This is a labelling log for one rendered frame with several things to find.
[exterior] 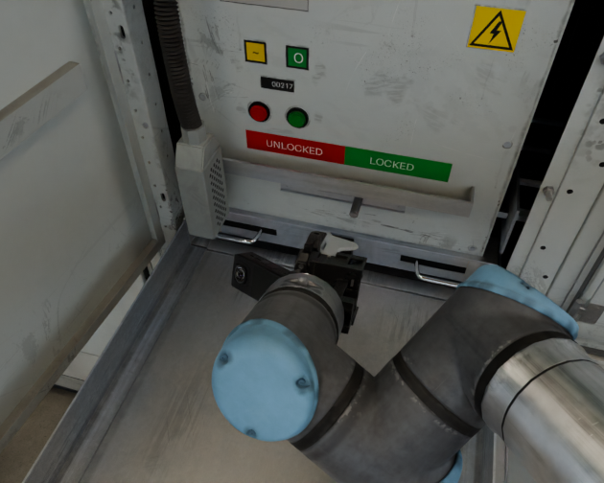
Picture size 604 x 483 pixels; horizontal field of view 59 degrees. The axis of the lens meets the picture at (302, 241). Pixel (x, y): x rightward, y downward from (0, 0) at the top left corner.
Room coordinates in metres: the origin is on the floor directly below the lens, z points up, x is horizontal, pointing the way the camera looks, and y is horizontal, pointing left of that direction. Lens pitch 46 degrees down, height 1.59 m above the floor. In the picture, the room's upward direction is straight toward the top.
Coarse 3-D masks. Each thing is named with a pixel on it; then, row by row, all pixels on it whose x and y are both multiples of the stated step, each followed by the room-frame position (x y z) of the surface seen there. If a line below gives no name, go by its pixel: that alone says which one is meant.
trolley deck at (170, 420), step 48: (192, 288) 0.60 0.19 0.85; (384, 288) 0.60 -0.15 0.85; (192, 336) 0.50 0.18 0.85; (384, 336) 0.50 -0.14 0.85; (144, 384) 0.41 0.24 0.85; (192, 384) 0.41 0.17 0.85; (144, 432) 0.33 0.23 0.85; (192, 432) 0.33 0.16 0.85; (240, 432) 0.33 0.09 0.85; (96, 480) 0.27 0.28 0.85; (144, 480) 0.27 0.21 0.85; (192, 480) 0.27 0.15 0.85; (240, 480) 0.27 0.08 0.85; (288, 480) 0.27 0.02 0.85
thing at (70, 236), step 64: (0, 0) 0.61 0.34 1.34; (64, 0) 0.70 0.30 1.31; (0, 64) 0.58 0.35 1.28; (64, 64) 0.66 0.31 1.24; (0, 128) 0.53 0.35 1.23; (64, 128) 0.63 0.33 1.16; (128, 128) 0.70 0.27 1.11; (0, 192) 0.51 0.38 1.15; (64, 192) 0.59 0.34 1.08; (128, 192) 0.70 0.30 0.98; (0, 256) 0.47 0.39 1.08; (64, 256) 0.55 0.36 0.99; (128, 256) 0.66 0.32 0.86; (0, 320) 0.43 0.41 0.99; (64, 320) 0.50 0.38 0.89; (0, 384) 0.38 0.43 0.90; (0, 448) 0.31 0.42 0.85
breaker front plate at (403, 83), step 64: (192, 0) 0.73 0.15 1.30; (320, 0) 0.68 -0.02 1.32; (384, 0) 0.66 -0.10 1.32; (448, 0) 0.64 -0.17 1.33; (512, 0) 0.62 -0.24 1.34; (192, 64) 0.73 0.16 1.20; (256, 64) 0.71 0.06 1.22; (320, 64) 0.68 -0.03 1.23; (384, 64) 0.66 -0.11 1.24; (448, 64) 0.64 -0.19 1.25; (512, 64) 0.61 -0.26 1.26; (256, 128) 0.71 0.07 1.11; (320, 128) 0.68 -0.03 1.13; (384, 128) 0.65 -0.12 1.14; (448, 128) 0.63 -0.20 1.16; (512, 128) 0.61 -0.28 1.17; (256, 192) 0.71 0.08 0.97; (320, 192) 0.68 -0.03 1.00; (448, 192) 0.62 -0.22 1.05
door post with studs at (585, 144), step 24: (600, 48) 0.56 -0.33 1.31; (600, 72) 0.55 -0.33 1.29; (600, 96) 0.55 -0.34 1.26; (576, 120) 0.56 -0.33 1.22; (600, 120) 0.54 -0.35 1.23; (576, 144) 0.55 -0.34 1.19; (600, 144) 0.54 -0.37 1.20; (552, 168) 0.56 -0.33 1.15; (576, 168) 0.55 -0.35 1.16; (600, 168) 0.54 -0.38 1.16; (552, 192) 0.55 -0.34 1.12; (576, 192) 0.54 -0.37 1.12; (528, 216) 0.56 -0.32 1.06; (552, 216) 0.55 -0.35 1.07; (576, 216) 0.54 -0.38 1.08; (528, 240) 0.55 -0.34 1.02; (552, 240) 0.54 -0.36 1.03; (528, 264) 0.55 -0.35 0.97; (552, 264) 0.54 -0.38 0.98
